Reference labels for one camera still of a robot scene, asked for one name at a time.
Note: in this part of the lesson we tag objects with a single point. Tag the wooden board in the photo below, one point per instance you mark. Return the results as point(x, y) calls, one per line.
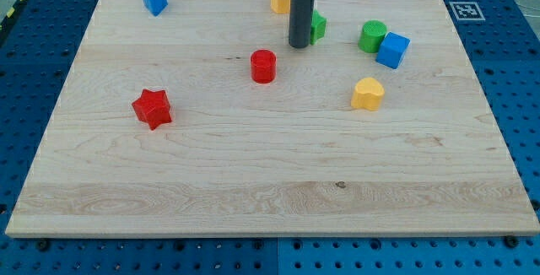
point(288, 158)

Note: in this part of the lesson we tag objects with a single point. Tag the fiducial marker tag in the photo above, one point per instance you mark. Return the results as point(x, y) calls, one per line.
point(466, 11)

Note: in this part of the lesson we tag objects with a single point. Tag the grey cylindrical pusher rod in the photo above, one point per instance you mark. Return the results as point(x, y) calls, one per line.
point(300, 22)

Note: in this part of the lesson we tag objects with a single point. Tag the red cylinder block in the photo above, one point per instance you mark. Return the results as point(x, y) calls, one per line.
point(263, 66)

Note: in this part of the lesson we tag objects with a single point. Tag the blue cube block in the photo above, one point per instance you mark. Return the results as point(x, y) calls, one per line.
point(392, 50)

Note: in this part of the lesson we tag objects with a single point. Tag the red star block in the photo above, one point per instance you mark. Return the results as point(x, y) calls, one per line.
point(153, 107)

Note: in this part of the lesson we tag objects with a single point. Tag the green star block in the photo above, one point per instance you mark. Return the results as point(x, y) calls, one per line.
point(318, 27)

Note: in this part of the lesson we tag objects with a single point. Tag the yellow heart block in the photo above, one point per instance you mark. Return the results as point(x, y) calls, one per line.
point(368, 94)

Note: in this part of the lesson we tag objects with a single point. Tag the green cylinder block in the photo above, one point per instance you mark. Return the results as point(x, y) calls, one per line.
point(373, 32)

